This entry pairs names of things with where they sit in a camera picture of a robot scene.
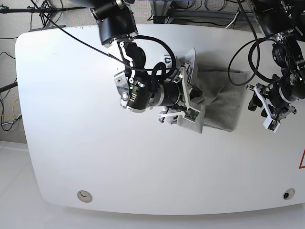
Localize black tripod stand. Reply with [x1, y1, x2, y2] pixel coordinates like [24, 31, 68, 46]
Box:
[0, 0, 86, 31]

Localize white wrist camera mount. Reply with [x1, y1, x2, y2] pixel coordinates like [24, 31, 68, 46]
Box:
[159, 61, 201, 124]

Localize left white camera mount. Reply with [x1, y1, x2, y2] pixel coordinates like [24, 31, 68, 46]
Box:
[246, 83, 298, 133]

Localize grey T-shirt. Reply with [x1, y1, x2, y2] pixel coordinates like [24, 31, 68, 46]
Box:
[164, 48, 245, 134]

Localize table grommet hole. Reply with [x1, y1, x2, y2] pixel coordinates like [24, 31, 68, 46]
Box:
[283, 188, 295, 200]
[77, 190, 92, 203]

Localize aluminium frame stand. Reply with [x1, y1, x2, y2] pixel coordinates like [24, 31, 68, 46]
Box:
[148, 0, 246, 28]

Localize left table grommet hole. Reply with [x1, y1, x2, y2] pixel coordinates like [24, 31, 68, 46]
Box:
[77, 190, 92, 203]

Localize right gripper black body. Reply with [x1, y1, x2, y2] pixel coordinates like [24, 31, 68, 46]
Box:
[162, 82, 184, 106]

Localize red triangle warning sticker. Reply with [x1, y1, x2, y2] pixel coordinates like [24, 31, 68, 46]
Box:
[299, 150, 305, 169]

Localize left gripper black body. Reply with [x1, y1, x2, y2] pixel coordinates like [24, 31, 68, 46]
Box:
[268, 84, 289, 109]

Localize white cable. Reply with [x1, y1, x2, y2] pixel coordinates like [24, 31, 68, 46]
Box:
[224, 9, 241, 30]

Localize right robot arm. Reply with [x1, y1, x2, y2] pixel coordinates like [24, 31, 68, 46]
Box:
[75, 0, 202, 116]

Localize black floor cables left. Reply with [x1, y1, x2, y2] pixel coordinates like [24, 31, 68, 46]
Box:
[0, 52, 22, 132]

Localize right table grommet hole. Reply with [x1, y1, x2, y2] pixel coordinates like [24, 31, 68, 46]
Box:
[283, 188, 295, 200]

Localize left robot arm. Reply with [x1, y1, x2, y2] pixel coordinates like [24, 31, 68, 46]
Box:
[247, 0, 305, 121]

